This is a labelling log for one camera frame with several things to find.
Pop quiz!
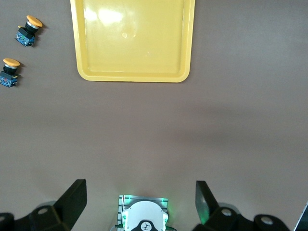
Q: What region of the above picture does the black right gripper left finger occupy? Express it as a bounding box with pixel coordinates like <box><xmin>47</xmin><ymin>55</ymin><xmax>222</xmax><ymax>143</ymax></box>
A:
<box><xmin>0</xmin><ymin>179</ymin><xmax>87</xmax><ymax>231</ymax></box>

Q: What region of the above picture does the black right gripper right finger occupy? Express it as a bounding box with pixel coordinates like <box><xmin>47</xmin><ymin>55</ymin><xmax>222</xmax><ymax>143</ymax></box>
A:
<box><xmin>192</xmin><ymin>180</ymin><xmax>294</xmax><ymax>231</ymax></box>

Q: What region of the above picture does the yellow plastic tray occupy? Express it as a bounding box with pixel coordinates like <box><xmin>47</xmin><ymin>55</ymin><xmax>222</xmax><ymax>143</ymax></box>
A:
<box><xmin>70</xmin><ymin>0</ymin><xmax>196</xmax><ymax>83</ymax></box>

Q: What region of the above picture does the yellow mushroom push button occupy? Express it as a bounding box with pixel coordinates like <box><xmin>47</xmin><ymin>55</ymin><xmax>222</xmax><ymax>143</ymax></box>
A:
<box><xmin>0</xmin><ymin>58</ymin><xmax>21</xmax><ymax>88</ymax></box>
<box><xmin>15</xmin><ymin>15</ymin><xmax>43</xmax><ymax>47</ymax></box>

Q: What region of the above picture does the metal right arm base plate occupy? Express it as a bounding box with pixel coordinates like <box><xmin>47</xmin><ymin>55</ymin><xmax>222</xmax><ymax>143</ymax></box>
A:
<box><xmin>117</xmin><ymin>194</ymin><xmax>169</xmax><ymax>231</ymax></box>

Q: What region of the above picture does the brown table cover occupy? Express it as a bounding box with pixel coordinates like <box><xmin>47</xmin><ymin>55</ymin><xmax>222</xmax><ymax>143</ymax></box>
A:
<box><xmin>0</xmin><ymin>0</ymin><xmax>308</xmax><ymax>231</ymax></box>

